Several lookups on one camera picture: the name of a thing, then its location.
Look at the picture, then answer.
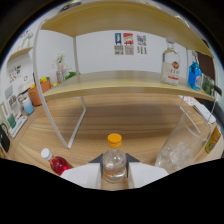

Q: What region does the small red liquid bottle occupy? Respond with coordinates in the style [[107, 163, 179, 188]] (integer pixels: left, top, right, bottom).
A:
[[40, 147, 74, 176]]

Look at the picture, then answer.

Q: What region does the clear bottle orange cap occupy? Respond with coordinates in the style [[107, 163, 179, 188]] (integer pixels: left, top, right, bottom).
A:
[[101, 133, 128, 183]]

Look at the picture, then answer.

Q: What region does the yellow drink can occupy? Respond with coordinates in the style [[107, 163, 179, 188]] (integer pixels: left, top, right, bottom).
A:
[[204, 125, 223, 155]]

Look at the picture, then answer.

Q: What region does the blue white cup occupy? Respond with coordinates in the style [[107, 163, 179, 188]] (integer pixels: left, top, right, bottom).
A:
[[22, 96, 35, 116]]

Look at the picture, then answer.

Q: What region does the clear glass with ice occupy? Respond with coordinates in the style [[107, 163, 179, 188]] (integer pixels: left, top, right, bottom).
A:
[[154, 110, 212, 175]]

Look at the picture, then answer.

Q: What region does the white tray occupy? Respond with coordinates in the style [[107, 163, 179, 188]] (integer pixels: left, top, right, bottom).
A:
[[8, 114, 29, 139]]

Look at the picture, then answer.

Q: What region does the white zip pouch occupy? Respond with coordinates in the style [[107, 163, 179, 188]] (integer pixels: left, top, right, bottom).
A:
[[194, 102, 218, 125]]

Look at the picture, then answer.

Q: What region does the black kettle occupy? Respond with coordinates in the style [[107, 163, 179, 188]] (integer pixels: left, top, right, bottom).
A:
[[0, 123, 11, 154]]

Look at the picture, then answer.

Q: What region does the green mug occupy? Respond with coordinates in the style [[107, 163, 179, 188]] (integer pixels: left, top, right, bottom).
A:
[[7, 113, 18, 130]]

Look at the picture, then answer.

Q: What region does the two-tier wooden shelf rack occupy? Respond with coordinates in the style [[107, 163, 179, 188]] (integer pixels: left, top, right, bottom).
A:
[[32, 1, 218, 150]]

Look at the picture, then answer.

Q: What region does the green potted plant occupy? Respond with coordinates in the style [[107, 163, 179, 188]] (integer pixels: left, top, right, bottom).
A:
[[64, 70, 78, 81]]

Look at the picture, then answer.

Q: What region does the clear bottle red label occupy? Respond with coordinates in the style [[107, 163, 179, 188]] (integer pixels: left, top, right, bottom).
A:
[[160, 36, 181, 87]]

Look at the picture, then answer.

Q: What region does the glass jar with limes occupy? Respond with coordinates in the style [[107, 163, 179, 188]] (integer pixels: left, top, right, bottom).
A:
[[201, 73, 216, 97]]

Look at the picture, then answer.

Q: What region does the blue liquid bottle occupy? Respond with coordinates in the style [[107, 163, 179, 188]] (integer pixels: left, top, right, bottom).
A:
[[186, 49, 203, 91]]

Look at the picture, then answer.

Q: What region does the vase with white flowers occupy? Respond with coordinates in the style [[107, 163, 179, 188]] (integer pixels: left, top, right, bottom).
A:
[[54, 51, 66, 84]]

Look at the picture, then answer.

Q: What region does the dark brown door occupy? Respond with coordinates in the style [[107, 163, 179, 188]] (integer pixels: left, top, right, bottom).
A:
[[196, 49, 216, 81]]

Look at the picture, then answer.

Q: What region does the white figurine ornament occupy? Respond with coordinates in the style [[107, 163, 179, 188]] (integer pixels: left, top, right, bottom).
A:
[[19, 29, 34, 48]]

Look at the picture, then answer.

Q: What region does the multicolour wall poster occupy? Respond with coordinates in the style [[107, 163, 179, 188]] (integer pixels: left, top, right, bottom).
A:
[[136, 34, 148, 56]]

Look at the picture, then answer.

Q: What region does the red white wall poster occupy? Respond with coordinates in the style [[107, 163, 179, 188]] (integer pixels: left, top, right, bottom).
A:
[[122, 32, 135, 56]]

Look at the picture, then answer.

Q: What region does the blue yellow wall poster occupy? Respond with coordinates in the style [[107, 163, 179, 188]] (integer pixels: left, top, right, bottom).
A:
[[113, 32, 124, 56]]

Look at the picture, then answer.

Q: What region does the wooden wall shelf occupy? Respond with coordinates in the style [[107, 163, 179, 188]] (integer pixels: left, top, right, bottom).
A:
[[7, 45, 34, 63]]

